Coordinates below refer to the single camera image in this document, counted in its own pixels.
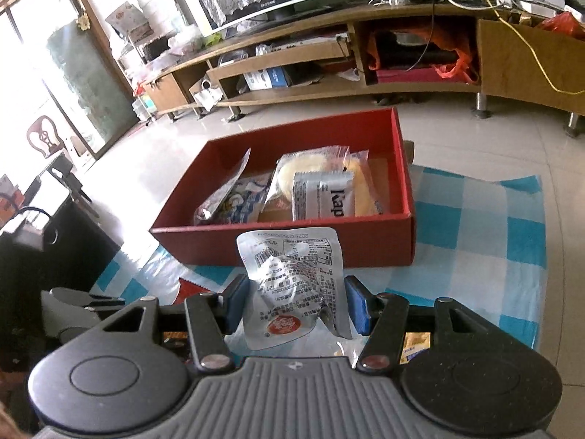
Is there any white red printed carton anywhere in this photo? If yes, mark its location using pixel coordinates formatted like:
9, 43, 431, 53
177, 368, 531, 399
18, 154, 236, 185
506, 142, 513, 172
106, 2, 154, 44

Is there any red plastic bag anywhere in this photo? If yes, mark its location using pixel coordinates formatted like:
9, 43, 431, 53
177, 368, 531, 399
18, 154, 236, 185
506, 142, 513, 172
539, 11, 585, 42

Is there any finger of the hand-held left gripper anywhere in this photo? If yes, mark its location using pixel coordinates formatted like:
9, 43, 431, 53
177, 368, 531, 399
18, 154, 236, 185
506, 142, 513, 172
48, 287, 126, 314

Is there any yellow snack packet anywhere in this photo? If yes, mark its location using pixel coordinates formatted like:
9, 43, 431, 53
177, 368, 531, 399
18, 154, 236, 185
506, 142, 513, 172
401, 331, 431, 364

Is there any yellow cable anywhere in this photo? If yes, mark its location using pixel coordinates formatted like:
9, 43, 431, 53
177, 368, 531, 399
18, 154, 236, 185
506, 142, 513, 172
430, 0, 585, 94

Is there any yellow cake clear packet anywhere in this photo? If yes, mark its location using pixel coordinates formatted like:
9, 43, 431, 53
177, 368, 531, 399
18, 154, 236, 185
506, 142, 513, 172
345, 150, 385, 217

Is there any wooden chair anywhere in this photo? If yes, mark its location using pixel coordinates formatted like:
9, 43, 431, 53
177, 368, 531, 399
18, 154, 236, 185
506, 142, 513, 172
25, 116, 69, 161

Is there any cream bun clear packet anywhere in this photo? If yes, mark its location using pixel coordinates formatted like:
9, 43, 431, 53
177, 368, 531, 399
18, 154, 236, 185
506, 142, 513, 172
265, 145, 350, 206

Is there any blue white checkered tablecloth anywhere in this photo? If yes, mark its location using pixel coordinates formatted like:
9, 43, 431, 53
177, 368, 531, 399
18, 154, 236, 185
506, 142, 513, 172
94, 165, 549, 362

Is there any orange plastic bag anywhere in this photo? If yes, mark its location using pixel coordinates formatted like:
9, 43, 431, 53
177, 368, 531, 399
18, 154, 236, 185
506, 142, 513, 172
366, 23, 480, 85

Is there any blue snack packet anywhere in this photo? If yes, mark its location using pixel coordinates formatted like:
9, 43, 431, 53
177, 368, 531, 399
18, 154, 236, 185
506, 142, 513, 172
194, 147, 272, 226

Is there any glass sliding door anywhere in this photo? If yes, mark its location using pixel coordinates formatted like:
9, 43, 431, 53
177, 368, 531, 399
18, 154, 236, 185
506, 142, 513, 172
0, 0, 138, 161

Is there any wooden TV cabinet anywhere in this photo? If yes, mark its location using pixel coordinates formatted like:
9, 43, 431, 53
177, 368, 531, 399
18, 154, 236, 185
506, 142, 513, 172
146, 2, 585, 138

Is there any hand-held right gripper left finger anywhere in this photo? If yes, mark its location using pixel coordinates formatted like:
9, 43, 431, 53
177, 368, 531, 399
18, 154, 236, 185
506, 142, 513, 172
103, 274, 251, 373

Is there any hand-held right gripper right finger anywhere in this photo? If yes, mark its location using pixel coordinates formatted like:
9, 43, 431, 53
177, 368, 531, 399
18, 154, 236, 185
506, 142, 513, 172
345, 275, 480, 373

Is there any red cardboard box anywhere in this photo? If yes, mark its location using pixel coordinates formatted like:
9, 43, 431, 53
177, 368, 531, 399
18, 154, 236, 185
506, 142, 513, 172
150, 106, 418, 268

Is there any red snack packet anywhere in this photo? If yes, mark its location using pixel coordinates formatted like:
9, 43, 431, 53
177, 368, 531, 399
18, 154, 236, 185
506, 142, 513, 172
176, 278, 215, 305

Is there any white grey snack packet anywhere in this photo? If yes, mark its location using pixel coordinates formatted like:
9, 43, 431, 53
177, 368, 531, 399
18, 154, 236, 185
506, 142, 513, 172
291, 171, 357, 222

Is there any silver printed snack packet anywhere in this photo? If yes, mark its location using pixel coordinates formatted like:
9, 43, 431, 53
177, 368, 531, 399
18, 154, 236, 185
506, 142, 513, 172
236, 228, 354, 350

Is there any blue white carton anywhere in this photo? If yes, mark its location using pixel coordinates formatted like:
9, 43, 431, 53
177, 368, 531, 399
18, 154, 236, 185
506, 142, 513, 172
244, 66, 291, 91

